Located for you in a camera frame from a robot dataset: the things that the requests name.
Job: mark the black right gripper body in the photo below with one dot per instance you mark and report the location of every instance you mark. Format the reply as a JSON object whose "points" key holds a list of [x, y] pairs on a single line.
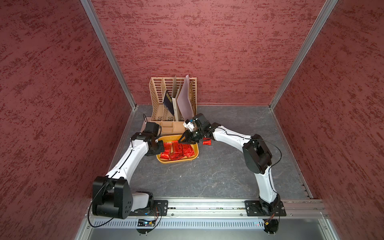
{"points": [[196, 134]]}

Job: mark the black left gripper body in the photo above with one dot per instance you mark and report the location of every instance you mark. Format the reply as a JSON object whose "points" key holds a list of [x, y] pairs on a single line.
{"points": [[157, 149]]}

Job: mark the red tea bag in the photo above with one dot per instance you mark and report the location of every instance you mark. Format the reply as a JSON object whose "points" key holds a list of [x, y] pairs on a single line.
{"points": [[171, 156], [188, 151], [207, 141], [177, 148], [168, 148]]}

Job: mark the yellow plastic storage box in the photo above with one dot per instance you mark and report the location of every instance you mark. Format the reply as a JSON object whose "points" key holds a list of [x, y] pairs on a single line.
{"points": [[169, 139]]}

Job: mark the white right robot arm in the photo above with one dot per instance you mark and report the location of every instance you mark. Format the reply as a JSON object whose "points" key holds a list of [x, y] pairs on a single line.
{"points": [[257, 155]]}

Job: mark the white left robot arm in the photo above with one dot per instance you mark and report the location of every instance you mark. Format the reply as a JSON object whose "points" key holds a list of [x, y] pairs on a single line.
{"points": [[112, 194]]}

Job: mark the pink pencil case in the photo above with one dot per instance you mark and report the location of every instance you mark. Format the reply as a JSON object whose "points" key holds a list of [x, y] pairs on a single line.
{"points": [[144, 127]]}

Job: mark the purple folder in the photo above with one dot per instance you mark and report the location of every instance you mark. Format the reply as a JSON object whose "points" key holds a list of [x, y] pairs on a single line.
{"points": [[183, 100]]}

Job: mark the dark blue book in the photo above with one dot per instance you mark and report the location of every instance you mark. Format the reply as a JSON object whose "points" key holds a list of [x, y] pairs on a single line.
{"points": [[168, 103]]}

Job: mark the beige plastic desk organizer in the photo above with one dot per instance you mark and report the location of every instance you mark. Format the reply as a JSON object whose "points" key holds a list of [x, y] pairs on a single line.
{"points": [[159, 87]]}

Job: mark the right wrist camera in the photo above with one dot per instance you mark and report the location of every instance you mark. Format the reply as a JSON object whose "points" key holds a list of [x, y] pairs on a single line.
{"points": [[198, 123]]}

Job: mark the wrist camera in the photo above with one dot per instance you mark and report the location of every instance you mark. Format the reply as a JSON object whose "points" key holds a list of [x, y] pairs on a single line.
{"points": [[198, 123], [153, 128]]}

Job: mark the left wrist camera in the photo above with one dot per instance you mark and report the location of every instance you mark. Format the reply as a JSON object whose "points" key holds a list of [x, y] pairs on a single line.
{"points": [[153, 128]]}

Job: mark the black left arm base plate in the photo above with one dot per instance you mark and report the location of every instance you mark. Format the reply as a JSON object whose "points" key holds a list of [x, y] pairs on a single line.
{"points": [[159, 208]]}

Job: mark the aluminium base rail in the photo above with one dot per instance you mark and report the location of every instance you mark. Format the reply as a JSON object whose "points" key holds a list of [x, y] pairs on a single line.
{"points": [[217, 219]]}

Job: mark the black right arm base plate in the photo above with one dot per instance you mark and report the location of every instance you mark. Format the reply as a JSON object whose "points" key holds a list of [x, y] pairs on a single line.
{"points": [[260, 208]]}

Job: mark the aluminium corner post left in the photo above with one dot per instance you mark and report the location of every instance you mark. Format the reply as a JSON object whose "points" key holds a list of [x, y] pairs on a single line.
{"points": [[96, 24]]}

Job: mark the aluminium corner post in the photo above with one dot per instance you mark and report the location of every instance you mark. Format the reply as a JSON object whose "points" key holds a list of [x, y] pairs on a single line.
{"points": [[316, 28], [96, 24]]}

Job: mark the aluminium corner post right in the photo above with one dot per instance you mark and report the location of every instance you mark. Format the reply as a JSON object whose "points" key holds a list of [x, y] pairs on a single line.
{"points": [[316, 28]]}

